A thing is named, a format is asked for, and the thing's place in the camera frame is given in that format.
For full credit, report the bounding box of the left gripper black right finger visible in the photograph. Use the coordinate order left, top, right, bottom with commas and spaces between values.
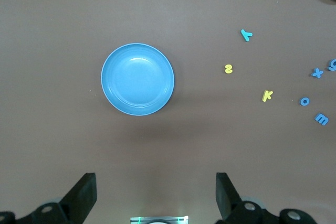
215, 172, 317, 224

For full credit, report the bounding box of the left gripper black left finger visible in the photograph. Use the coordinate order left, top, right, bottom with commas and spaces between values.
0, 173, 98, 224

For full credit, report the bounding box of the yellow foam letter k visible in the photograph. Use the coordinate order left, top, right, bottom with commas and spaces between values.
261, 90, 274, 103

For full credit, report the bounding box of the teal foam letter y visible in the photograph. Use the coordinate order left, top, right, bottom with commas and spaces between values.
240, 29, 254, 42

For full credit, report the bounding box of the blue foam letter m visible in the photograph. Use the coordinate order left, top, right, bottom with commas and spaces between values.
314, 113, 330, 126

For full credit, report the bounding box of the blue plate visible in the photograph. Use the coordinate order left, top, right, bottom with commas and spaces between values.
100, 42, 175, 117

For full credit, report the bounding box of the brown table cover sheet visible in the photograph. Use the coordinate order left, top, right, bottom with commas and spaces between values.
0, 0, 336, 224

